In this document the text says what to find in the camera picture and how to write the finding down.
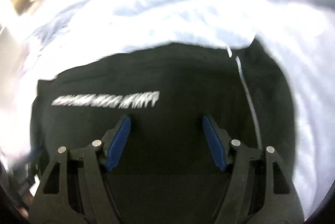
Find black jacket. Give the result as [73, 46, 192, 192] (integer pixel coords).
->
[28, 40, 304, 223]

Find grey floral duvet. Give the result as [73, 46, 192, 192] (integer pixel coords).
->
[1, 0, 334, 223]

